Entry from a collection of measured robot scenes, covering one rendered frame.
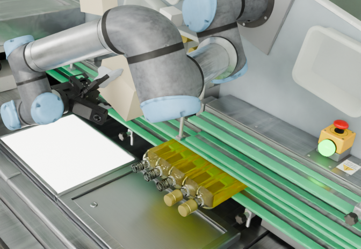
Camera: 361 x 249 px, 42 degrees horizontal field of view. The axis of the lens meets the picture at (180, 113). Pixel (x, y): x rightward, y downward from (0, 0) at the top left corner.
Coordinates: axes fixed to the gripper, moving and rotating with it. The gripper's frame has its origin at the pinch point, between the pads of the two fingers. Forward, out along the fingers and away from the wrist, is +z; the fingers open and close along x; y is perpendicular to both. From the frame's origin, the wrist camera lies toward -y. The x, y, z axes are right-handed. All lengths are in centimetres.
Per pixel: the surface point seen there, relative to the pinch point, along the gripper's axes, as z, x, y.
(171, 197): -5.2, 10.4, -34.9
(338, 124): 30, -19, -53
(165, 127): 15.4, 14.4, -9.8
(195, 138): 16.4, 9.0, -21.7
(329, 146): 26, -15, -55
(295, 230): 17, 7, -63
